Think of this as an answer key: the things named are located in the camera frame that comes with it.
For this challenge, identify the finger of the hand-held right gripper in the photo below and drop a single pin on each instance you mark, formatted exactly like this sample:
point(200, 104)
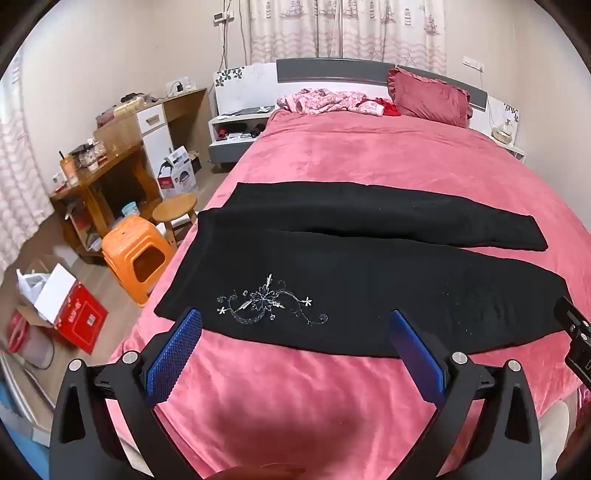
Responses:
point(577, 337)

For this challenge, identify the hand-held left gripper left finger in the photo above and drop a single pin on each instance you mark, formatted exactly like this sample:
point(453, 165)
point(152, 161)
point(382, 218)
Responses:
point(173, 355)

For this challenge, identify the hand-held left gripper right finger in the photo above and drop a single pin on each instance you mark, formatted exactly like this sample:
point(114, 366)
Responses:
point(415, 360)

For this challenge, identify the black pants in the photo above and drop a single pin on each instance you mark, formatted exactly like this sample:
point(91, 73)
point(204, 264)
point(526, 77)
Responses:
point(323, 258)

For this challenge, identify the red box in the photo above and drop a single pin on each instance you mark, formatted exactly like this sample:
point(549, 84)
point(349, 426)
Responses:
point(81, 318)

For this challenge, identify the orange plastic stool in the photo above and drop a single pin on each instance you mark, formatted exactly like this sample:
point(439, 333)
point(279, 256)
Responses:
point(129, 240)

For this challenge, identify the white box lid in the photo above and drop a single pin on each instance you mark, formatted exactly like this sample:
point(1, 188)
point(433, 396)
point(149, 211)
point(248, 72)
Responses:
point(55, 290)

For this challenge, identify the round wooden stool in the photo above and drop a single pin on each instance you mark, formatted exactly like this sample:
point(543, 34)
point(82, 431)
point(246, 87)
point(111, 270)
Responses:
point(175, 205)

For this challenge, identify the blue and white container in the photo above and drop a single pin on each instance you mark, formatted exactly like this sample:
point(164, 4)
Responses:
point(130, 210)

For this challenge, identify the white paper bag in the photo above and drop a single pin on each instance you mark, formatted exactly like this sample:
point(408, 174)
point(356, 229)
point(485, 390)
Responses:
point(30, 286)

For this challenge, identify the white appliance carton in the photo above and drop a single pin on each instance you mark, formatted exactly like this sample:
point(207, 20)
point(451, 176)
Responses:
point(178, 177)

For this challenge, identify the wooden desk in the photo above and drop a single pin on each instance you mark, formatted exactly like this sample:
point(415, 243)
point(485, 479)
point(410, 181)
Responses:
point(106, 180)

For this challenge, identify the grey and white nightstand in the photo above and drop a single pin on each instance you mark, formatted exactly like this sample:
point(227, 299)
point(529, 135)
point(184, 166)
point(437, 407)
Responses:
point(226, 148)
point(515, 150)

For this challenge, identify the bed with pink blanket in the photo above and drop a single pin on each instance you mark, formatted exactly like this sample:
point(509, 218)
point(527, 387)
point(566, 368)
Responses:
point(369, 152)

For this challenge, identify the group of bottles and jars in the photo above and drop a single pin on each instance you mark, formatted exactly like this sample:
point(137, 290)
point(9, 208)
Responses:
point(87, 157)

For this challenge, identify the glass jar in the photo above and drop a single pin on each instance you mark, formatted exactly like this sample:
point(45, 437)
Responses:
point(502, 129)

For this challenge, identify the pink wave print curtain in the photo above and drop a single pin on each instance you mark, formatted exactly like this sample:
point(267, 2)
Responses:
point(18, 184)

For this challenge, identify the red cloth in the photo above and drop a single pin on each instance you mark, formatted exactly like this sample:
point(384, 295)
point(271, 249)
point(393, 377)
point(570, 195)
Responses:
point(391, 110)

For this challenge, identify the red ruffled pillow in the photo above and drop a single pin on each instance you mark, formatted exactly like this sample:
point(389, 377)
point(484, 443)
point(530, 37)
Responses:
point(429, 99)

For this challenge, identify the white power strip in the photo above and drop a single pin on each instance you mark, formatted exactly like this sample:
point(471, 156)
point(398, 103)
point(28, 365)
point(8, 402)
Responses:
point(182, 86)

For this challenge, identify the pink floral clothing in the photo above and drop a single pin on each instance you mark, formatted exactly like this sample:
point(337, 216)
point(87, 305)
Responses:
point(323, 99)

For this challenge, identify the grey and white headboard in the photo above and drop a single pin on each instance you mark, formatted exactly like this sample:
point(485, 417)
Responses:
point(323, 71)

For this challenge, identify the ship print curtain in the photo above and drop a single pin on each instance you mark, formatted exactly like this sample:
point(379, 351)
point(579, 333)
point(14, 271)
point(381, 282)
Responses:
point(346, 27)

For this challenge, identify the white wall socket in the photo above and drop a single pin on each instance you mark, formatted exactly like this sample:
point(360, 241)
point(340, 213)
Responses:
point(472, 62)

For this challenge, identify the white wall device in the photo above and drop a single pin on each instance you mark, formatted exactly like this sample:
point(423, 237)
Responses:
point(224, 16)

